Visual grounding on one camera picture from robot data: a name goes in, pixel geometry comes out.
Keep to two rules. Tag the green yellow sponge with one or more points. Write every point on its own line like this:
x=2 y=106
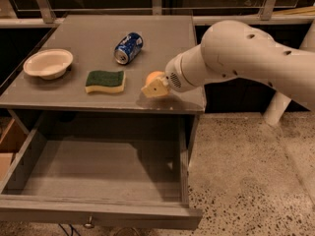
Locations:
x=105 y=81

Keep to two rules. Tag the wooden box at left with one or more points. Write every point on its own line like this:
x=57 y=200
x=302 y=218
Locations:
x=10 y=143

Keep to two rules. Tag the metal drawer knob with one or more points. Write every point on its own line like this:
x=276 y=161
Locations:
x=89 y=224

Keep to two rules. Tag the orange fruit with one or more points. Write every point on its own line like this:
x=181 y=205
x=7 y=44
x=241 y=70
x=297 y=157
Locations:
x=151 y=76

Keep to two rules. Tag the blue soda can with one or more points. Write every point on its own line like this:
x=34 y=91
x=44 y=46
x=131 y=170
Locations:
x=128 y=48

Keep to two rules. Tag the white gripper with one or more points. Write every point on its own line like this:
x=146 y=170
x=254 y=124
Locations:
x=173 y=75

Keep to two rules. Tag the grey counter cabinet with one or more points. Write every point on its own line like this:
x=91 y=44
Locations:
x=91 y=39

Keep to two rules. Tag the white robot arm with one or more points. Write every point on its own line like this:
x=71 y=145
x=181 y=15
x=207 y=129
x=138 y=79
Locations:
x=230 y=50

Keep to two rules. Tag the grey open drawer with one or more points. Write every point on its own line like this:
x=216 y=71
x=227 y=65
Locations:
x=133 y=176

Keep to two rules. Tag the white bowl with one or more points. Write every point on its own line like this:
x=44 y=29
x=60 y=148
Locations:
x=48 y=64

